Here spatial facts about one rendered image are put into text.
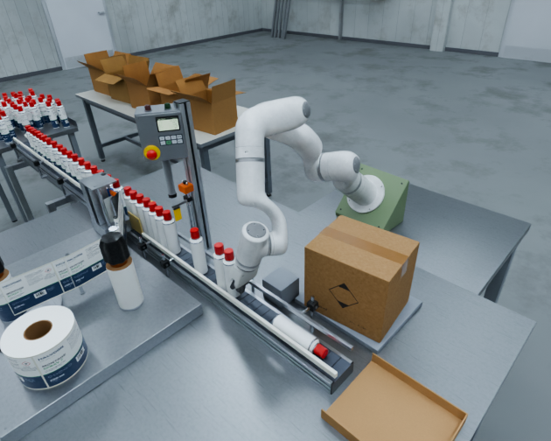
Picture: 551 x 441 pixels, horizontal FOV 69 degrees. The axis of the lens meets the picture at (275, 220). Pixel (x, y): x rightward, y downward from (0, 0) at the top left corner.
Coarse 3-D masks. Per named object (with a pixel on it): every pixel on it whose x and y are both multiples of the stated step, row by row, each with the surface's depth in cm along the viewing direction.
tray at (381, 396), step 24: (384, 360) 124; (360, 384) 122; (384, 384) 122; (408, 384) 121; (336, 408) 116; (360, 408) 116; (384, 408) 115; (408, 408) 115; (432, 408) 115; (456, 408) 111; (360, 432) 110; (384, 432) 109; (408, 432) 109; (432, 432) 109; (456, 432) 105
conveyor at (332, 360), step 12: (144, 240) 182; (192, 264) 166; (192, 276) 160; (228, 300) 148; (240, 300) 147; (252, 300) 147; (264, 312) 142; (276, 336) 133; (324, 360) 124; (336, 360) 124; (324, 372) 121
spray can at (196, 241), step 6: (192, 228) 151; (198, 228) 151; (192, 234) 150; (198, 234) 151; (192, 240) 151; (198, 240) 151; (192, 246) 152; (198, 246) 152; (192, 252) 154; (198, 252) 153; (204, 252) 156; (192, 258) 156; (198, 258) 155; (204, 258) 157; (198, 264) 157; (204, 264) 158; (198, 270) 158; (204, 270) 159
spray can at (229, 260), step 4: (228, 248) 140; (232, 248) 140; (224, 252) 138; (228, 252) 138; (232, 252) 138; (228, 256) 138; (232, 256) 139; (224, 260) 141; (228, 260) 139; (232, 260) 140; (224, 264) 140; (228, 264) 139; (232, 264) 140; (224, 268) 141; (228, 268) 140; (224, 272) 143; (228, 272) 141; (228, 284) 145; (228, 288) 146; (228, 292) 147; (232, 292) 146; (236, 292) 147; (236, 296) 148
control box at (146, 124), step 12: (144, 108) 148; (156, 108) 148; (144, 120) 145; (180, 120) 148; (144, 132) 147; (156, 132) 148; (168, 132) 149; (180, 132) 150; (144, 144) 150; (156, 144) 151; (180, 144) 152; (144, 156) 153; (168, 156) 154; (180, 156) 155
